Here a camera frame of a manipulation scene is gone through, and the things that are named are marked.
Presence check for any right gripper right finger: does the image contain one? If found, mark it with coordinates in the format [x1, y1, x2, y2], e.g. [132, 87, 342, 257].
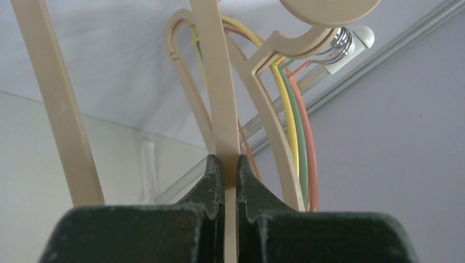
[237, 155, 419, 262]

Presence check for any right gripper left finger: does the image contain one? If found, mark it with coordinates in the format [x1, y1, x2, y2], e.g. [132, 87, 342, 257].
[39, 155, 224, 262]

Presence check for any orange wire hanger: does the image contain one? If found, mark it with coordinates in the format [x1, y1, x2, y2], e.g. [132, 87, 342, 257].
[237, 120, 263, 182]

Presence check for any pink wire hanger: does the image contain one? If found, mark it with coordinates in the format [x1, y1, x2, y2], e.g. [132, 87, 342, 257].
[226, 37, 319, 212]

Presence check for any green wire hanger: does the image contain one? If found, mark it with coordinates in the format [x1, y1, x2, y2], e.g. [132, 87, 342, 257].
[277, 60, 309, 211]

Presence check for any yellow wire hanger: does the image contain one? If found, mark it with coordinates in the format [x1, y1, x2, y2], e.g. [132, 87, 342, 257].
[188, 15, 300, 177]

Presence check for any beige plastic hanger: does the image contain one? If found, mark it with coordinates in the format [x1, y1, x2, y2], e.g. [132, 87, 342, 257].
[166, 9, 336, 211]
[12, 1, 377, 262]

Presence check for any white metal clothes rack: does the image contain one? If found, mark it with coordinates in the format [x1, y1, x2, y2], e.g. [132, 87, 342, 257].
[139, 0, 465, 206]

